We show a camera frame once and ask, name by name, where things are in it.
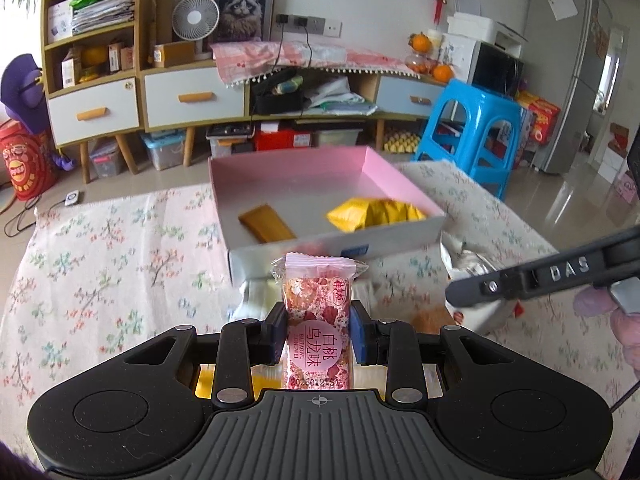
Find framed cat picture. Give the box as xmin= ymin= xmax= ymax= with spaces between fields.
xmin=210 ymin=0 xmax=274 ymax=42

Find wooden shelf cabinet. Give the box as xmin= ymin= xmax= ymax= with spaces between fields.
xmin=41 ymin=0 xmax=152 ymax=181

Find pink peach snack packet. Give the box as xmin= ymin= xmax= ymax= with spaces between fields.
xmin=272 ymin=252 xmax=367 ymax=390

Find white desk fan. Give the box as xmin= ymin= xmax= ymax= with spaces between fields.
xmin=171 ymin=0 xmax=220 ymax=61

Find floral tablecloth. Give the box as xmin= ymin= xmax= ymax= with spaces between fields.
xmin=1 ymin=183 xmax=639 ymax=479

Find stack of papers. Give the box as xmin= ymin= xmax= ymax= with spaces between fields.
xmin=70 ymin=0 xmax=134 ymax=36

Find long wooden tv console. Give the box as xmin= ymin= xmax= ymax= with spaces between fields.
xmin=140 ymin=61 xmax=444 ymax=167

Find white silver snack bag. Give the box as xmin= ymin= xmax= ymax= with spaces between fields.
xmin=439 ymin=232 xmax=516 ymax=335

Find pink white cardboard box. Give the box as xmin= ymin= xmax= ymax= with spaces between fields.
xmin=209 ymin=146 xmax=447 ymax=285

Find pink cloth cover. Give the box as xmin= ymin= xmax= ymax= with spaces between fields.
xmin=209 ymin=41 xmax=419 ymax=87

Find right hand pink glove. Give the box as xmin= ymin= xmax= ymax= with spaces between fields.
xmin=573 ymin=287 xmax=640 ymax=376

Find red box under console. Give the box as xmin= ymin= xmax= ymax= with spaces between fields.
xmin=254 ymin=129 xmax=312 ymax=152

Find silver refrigerator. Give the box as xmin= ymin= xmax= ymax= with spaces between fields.
xmin=523 ymin=0 xmax=613 ymax=174

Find clear storage bin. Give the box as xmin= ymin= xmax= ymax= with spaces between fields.
xmin=140 ymin=130 xmax=186 ymax=171

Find red round drum tin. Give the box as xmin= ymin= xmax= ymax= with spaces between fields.
xmin=1 ymin=119 xmax=58 ymax=202

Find brown snack bar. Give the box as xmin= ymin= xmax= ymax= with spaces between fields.
xmin=238 ymin=204 xmax=296 ymax=244

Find purple plush toy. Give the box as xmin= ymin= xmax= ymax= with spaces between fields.
xmin=1 ymin=53 xmax=51 ymax=141

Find large yellow snack bag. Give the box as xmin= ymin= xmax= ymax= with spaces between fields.
xmin=326 ymin=197 xmax=428 ymax=232

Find oranges on fruit stand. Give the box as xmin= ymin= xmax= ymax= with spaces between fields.
xmin=405 ymin=29 xmax=454 ymax=84

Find blue plastic stool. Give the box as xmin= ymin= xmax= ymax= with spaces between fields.
xmin=412 ymin=79 xmax=524 ymax=200

